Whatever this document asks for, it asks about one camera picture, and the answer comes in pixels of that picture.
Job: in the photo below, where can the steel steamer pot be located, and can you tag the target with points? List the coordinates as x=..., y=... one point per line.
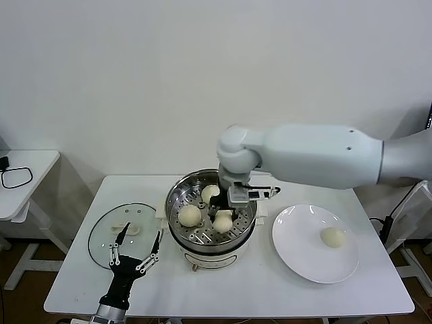
x=209, y=260

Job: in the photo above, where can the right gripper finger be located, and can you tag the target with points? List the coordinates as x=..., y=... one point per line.
x=212, y=214
x=234, y=218

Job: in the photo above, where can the white steamed baozi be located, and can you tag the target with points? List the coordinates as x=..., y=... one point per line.
x=333, y=238
x=189, y=216
x=222, y=223
x=208, y=193

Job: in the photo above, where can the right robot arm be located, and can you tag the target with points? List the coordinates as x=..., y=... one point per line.
x=303, y=152

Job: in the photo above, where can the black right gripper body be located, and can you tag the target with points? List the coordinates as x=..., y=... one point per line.
x=221, y=200

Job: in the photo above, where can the stainless steel steamer basket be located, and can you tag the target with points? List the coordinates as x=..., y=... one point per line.
x=244, y=219

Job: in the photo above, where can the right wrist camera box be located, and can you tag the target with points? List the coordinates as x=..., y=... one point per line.
x=238, y=195

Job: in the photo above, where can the black laptop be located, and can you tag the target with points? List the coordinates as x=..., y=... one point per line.
x=429, y=118

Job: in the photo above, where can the white side table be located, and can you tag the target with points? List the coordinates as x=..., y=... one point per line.
x=33, y=168

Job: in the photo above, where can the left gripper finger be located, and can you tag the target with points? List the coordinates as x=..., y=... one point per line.
x=122, y=235
x=155, y=243

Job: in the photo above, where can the small black adapter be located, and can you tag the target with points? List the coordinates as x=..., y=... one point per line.
x=4, y=162

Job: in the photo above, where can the white round plate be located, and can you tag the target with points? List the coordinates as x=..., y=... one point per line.
x=303, y=256

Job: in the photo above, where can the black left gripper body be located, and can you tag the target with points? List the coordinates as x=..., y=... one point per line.
x=122, y=271

